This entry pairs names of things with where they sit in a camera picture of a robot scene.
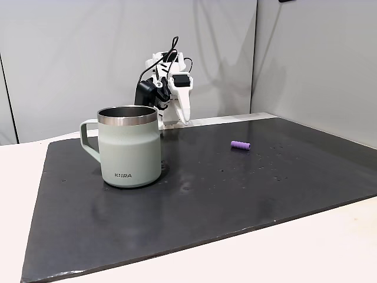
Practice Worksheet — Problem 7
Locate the pale green steel mug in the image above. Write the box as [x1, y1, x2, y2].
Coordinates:
[79, 105, 163, 188]

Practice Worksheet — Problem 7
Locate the purple pen grip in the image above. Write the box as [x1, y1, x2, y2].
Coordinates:
[230, 140, 252, 151]

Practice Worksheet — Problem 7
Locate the black table mat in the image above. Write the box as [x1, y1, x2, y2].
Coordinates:
[19, 116, 377, 283]

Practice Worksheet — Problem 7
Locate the black camera box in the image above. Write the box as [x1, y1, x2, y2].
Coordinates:
[134, 80, 158, 107]

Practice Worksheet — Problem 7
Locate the black camera cable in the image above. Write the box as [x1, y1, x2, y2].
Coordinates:
[137, 35, 180, 89]

